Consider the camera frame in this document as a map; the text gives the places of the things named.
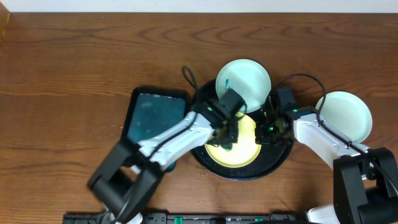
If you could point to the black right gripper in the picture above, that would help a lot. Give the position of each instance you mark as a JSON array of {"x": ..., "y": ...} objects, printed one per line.
[{"x": 261, "y": 138}]

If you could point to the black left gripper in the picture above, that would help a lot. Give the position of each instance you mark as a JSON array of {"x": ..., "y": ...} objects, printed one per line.
[{"x": 230, "y": 135}]

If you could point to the yellow plate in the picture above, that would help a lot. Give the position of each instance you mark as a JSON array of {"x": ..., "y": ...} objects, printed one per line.
[{"x": 241, "y": 153}]

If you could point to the mint plate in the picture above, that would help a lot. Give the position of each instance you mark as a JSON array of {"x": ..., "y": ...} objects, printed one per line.
[
  {"x": 247, "y": 78},
  {"x": 346, "y": 114}
]

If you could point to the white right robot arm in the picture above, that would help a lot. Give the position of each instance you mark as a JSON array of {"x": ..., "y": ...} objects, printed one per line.
[{"x": 364, "y": 179}]

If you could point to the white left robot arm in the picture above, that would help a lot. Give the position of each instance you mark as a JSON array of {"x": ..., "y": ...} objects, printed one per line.
[{"x": 129, "y": 175}]

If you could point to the round black tray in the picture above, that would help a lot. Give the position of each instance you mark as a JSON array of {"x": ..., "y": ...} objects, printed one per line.
[{"x": 270, "y": 157}]

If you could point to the mint plate at tray back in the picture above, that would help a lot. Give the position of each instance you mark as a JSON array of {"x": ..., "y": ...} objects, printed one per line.
[{"x": 247, "y": 78}]

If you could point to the black rectangular water tub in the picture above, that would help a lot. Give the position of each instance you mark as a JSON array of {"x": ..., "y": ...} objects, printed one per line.
[{"x": 152, "y": 111}]

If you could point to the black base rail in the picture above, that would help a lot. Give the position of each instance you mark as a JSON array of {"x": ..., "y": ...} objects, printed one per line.
[{"x": 163, "y": 218}]

